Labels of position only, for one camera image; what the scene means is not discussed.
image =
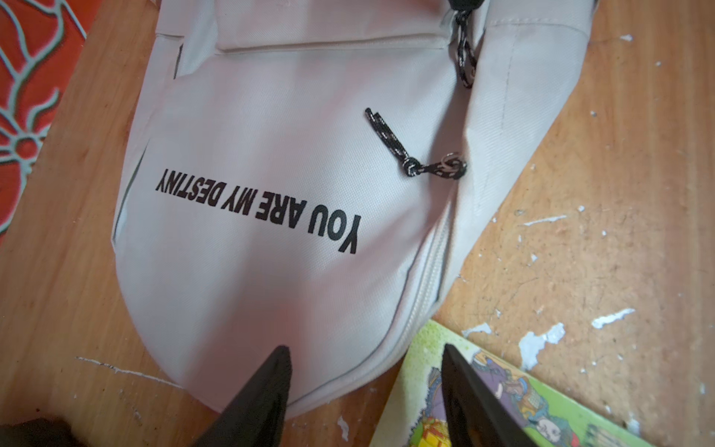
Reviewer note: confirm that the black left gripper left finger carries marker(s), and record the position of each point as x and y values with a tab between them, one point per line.
256	416

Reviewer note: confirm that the white student backpack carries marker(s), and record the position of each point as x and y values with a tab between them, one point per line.
313	174

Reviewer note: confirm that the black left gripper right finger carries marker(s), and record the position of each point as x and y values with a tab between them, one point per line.
474	415

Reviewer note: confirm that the green illustrated book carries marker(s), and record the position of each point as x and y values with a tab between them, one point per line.
415	413

